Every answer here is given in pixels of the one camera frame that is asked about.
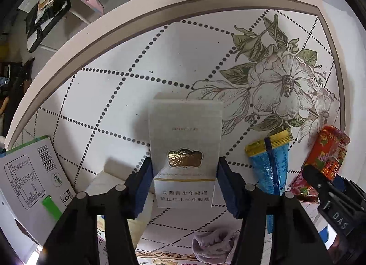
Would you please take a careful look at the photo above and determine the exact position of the white cardboard box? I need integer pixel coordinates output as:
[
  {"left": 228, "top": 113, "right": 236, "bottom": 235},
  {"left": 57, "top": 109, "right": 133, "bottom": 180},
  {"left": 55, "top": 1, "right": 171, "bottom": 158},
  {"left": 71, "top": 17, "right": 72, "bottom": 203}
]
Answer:
[{"left": 0, "top": 135, "right": 76, "bottom": 254}]

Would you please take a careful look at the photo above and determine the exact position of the red floral packet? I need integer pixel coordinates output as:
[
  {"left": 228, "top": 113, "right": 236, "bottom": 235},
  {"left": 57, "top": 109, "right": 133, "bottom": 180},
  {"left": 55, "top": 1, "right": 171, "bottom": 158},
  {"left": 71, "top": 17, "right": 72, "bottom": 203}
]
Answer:
[{"left": 290, "top": 125, "right": 351, "bottom": 203}]

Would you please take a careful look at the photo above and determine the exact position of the blue snack packet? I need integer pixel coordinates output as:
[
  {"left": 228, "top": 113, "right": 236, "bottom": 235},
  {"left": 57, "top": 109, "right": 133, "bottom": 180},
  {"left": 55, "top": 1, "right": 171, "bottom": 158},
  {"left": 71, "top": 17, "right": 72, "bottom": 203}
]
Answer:
[{"left": 245, "top": 129, "right": 292, "bottom": 235}]

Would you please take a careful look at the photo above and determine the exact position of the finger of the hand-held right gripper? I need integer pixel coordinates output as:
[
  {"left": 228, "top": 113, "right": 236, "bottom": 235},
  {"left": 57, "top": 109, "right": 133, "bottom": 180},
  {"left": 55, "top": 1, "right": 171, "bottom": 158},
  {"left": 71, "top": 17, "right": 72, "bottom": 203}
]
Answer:
[{"left": 302, "top": 164, "right": 337, "bottom": 206}]

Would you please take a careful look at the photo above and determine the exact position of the black organizer bag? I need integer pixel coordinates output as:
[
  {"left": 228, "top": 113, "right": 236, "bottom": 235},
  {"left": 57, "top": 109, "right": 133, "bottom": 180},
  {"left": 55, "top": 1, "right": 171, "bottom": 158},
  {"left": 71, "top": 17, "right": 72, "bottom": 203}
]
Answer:
[{"left": 24, "top": 0, "right": 73, "bottom": 53}]

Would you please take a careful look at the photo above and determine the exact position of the grey cigarette pack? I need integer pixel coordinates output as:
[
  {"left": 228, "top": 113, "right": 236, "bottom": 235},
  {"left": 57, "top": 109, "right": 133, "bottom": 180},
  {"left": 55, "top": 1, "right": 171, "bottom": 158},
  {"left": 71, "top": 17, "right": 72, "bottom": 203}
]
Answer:
[{"left": 148, "top": 99, "right": 224, "bottom": 208}]

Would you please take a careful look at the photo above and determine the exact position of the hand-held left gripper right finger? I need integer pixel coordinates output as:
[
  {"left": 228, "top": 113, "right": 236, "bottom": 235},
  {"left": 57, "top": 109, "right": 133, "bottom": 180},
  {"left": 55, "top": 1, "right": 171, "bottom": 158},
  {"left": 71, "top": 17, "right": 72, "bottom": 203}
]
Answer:
[{"left": 218, "top": 157, "right": 330, "bottom": 265}]

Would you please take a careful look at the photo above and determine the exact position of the green lighter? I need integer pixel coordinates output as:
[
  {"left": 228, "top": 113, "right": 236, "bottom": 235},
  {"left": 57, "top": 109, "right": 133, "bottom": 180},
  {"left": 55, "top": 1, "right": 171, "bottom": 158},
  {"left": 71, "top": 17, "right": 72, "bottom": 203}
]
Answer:
[{"left": 41, "top": 196, "right": 62, "bottom": 222}]

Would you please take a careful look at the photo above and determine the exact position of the purple cloth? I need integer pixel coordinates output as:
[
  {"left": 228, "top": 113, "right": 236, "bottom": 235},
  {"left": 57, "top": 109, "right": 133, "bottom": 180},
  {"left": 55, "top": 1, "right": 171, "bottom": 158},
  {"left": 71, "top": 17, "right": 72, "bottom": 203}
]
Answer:
[{"left": 191, "top": 226, "right": 241, "bottom": 265}]

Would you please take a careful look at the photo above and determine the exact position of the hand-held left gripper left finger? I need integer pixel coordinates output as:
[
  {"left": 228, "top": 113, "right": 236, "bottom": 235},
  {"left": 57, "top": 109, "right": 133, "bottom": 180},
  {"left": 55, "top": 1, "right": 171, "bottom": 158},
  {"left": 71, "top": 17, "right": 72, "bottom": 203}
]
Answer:
[{"left": 42, "top": 157, "right": 154, "bottom": 265}]

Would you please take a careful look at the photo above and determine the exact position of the white tissue pack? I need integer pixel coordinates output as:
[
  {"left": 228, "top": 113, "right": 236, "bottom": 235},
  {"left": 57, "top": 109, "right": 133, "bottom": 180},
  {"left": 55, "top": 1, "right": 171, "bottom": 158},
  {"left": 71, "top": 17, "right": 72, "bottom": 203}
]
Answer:
[{"left": 85, "top": 158, "right": 156, "bottom": 227}]

